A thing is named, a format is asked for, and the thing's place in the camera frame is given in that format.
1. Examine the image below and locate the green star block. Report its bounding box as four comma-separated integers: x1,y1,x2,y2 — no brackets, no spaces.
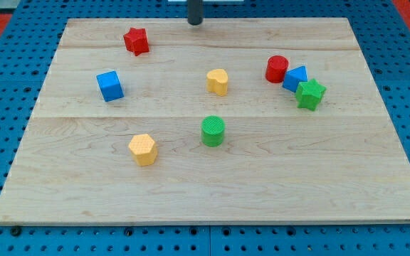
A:
295,79,327,111

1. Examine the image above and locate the red star block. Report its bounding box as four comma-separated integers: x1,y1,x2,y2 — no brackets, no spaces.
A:
123,27,149,56

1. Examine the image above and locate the green cylinder block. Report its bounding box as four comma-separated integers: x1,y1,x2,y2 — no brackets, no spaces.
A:
201,115,225,147

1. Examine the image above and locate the yellow heart block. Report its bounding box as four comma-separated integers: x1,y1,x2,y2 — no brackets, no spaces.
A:
206,69,228,96

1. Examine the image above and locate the light wooden board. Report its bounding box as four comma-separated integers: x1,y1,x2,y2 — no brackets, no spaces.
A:
0,18,410,226

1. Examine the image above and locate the yellow hexagon block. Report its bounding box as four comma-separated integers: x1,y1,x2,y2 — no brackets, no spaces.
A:
128,134,158,166

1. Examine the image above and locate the red cylinder block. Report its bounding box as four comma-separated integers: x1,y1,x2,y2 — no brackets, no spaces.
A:
265,55,289,83

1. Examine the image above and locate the blue cube block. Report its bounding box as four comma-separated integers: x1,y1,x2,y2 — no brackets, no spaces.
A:
96,70,124,102

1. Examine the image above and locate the blue triangle block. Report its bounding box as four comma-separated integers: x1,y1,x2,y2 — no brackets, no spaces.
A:
282,65,308,92

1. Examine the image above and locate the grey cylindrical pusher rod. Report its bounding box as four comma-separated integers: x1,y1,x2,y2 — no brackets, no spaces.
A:
186,0,204,26

